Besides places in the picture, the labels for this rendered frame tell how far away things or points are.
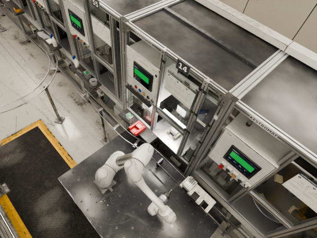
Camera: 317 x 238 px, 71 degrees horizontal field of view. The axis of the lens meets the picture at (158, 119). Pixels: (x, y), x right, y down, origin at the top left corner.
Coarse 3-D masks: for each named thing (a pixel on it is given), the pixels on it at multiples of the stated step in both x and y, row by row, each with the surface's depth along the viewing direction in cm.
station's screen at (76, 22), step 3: (69, 12) 236; (72, 15) 235; (72, 18) 239; (75, 18) 233; (72, 21) 243; (75, 21) 237; (78, 21) 232; (72, 24) 247; (75, 24) 241; (78, 24) 236; (75, 27) 245; (78, 27) 240; (81, 27) 235; (78, 30) 244; (81, 30) 239
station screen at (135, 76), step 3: (135, 66) 198; (138, 69) 198; (141, 72) 197; (135, 75) 207; (144, 75) 195; (135, 78) 210; (138, 78) 206; (141, 78) 202; (138, 81) 209; (141, 81) 205; (144, 81) 201; (144, 84) 204; (147, 84) 200; (147, 87) 203
